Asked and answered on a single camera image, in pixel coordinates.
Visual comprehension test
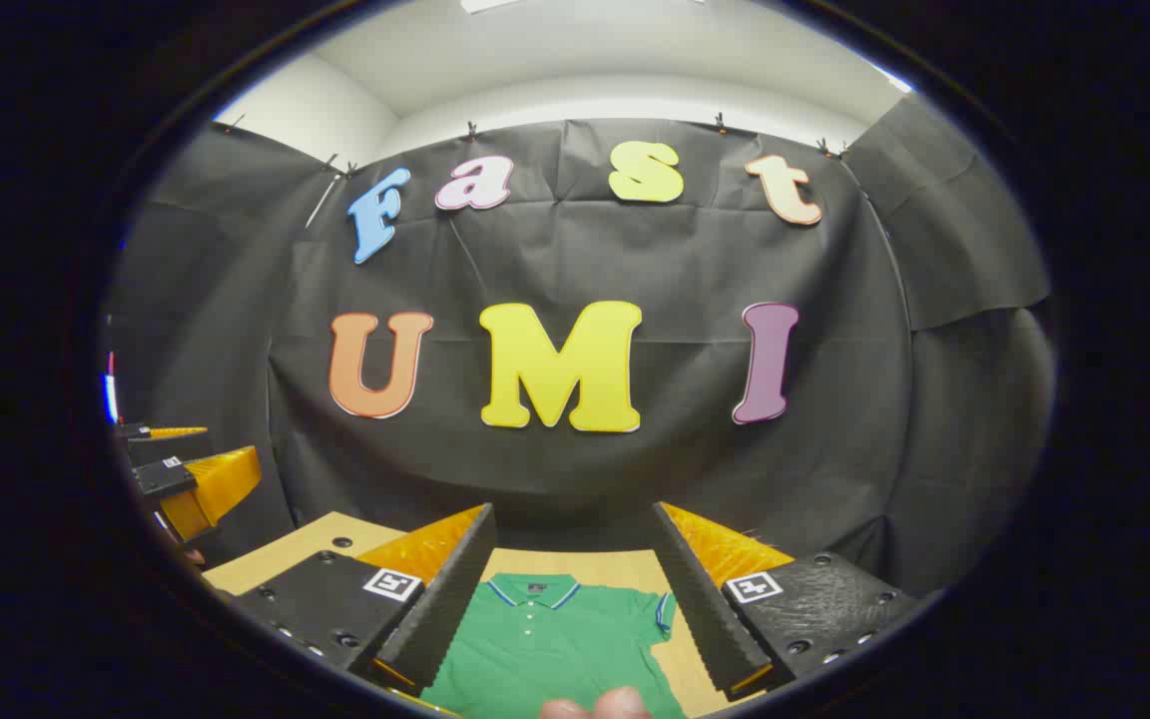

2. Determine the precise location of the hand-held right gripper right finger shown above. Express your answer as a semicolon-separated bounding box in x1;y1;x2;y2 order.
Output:
651;501;922;702

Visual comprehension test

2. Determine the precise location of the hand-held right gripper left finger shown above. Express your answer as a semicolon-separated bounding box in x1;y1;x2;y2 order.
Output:
234;502;498;698

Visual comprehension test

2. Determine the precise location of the green T-shirt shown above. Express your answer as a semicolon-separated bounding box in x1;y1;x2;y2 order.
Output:
420;572;691;719

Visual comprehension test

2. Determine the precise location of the black backdrop cloth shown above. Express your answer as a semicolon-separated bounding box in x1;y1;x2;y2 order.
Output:
104;95;1055;600

